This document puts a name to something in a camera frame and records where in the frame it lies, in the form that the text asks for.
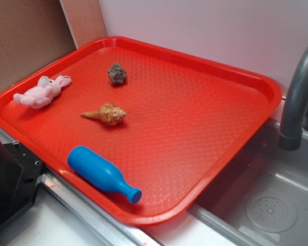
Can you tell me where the blue plastic bottle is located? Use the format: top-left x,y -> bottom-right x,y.
67,146 -> 142,204

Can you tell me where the red plastic tray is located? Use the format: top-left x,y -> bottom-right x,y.
0,37 -> 282,226

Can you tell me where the brown spiral seashell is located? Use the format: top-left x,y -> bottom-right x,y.
81,103 -> 127,126

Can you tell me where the grey-brown rock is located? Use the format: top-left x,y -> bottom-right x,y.
107,62 -> 127,86

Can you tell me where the pink plush bunny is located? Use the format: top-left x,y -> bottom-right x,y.
13,75 -> 72,109

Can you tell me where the grey toy sink basin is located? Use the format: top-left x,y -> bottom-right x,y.
189,120 -> 308,245

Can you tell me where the grey sink faucet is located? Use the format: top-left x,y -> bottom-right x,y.
278,47 -> 308,151

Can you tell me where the black box with screws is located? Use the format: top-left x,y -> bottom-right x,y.
0,141 -> 45,230

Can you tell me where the brown cardboard panel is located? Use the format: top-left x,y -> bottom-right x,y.
0,1 -> 75,92

